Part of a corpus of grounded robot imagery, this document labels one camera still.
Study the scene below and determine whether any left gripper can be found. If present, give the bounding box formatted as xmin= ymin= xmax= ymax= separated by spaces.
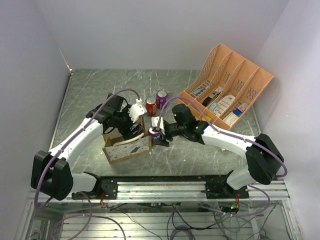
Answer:
xmin=113 ymin=104 xmax=142 ymax=141

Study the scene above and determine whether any purple Fanta can front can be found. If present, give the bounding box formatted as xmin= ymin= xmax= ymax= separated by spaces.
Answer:
xmin=147 ymin=126 xmax=162 ymax=145

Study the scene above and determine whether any purple fanta can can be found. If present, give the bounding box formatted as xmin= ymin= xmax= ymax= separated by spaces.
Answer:
xmin=147 ymin=126 xmax=162 ymax=145
xmin=156 ymin=89 xmax=168 ymax=110
xmin=130 ymin=123 xmax=142 ymax=136

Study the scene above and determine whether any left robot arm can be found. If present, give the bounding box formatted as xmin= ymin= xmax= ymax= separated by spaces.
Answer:
xmin=30 ymin=94 xmax=146 ymax=201

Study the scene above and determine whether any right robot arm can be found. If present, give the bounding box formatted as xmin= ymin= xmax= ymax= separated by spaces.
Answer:
xmin=149 ymin=103 xmax=284 ymax=198

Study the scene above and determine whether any red cola can back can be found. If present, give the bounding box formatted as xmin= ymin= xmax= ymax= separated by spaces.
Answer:
xmin=145 ymin=96 xmax=157 ymax=117

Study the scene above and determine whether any purple Fanta can back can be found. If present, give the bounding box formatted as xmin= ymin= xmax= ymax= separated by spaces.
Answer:
xmin=156 ymin=89 xmax=168 ymax=110

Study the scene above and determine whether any blue toy car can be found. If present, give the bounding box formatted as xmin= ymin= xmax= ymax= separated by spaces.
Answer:
xmin=193 ymin=88 xmax=204 ymax=96

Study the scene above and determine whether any orange plastic desk organizer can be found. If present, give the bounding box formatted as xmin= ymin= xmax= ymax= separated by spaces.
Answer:
xmin=176 ymin=44 xmax=274 ymax=130

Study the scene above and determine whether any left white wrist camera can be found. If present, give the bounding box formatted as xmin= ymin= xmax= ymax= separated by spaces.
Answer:
xmin=128 ymin=99 xmax=147 ymax=124

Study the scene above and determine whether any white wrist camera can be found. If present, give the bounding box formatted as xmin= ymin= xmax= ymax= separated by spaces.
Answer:
xmin=128 ymin=99 xmax=147 ymax=124
xmin=151 ymin=116 xmax=165 ymax=133

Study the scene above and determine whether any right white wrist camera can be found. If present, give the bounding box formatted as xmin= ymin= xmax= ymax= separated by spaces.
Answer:
xmin=151 ymin=116 xmax=165 ymax=133

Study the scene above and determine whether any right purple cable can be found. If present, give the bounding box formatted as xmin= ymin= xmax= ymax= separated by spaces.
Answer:
xmin=158 ymin=96 xmax=288 ymax=218

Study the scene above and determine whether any purple cable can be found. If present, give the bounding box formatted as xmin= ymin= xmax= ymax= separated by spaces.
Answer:
xmin=158 ymin=96 xmax=288 ymax=218
xmin=33 ymin=88 xmax=141 ymax=240

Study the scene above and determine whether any aluminium mounting rail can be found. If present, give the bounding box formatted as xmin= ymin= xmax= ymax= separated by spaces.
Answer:
xmin=27 ymin=174 xmax=291 ymax=203

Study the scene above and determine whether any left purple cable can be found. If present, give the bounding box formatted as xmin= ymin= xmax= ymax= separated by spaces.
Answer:
xmin=33 ymin=88 xmax=141 ymax=240

